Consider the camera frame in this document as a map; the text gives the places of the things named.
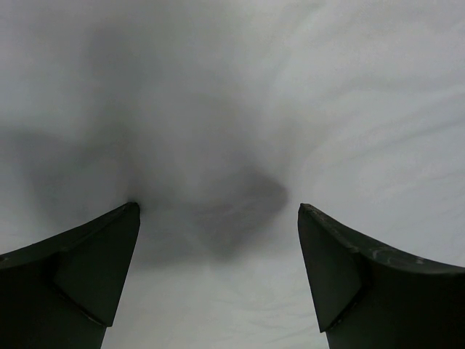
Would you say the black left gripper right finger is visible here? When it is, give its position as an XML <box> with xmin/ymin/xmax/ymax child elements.
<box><xmin>298</xmin><ymin>204</ymin><xmax>464</xmax><ymax>349</ymax></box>

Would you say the white t-shirt black graphic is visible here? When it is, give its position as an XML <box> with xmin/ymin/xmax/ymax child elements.
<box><xmin>1</xmin><ymin>1</ymin><xmax>464</xmax><ymax>348</ymax></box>

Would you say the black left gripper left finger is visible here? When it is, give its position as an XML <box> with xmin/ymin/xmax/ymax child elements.
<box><xmin>1</xmin><ymin>202</ymin><xmax>140</xmax><ymax>349</ymax></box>

